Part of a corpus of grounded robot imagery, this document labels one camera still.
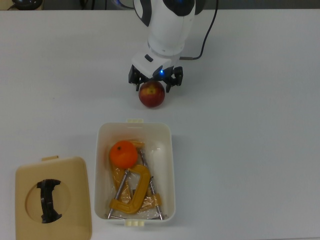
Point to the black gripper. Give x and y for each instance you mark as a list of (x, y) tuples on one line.
[(169, 74)]

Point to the red toy apple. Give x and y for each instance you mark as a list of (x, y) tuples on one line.
[(152, 96)]

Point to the orange toy mandarin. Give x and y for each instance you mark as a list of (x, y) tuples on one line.
[(123, 153)]

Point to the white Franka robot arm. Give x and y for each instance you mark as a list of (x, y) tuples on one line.
[(170, 27)]

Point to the white plastic container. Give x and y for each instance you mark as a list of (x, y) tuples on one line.
[(165, 175)]

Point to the yellow C-clamp in plastic wrap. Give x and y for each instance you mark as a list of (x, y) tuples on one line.
[(155, 200)]

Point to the black round device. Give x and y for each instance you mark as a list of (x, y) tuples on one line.
[(26, 3)]

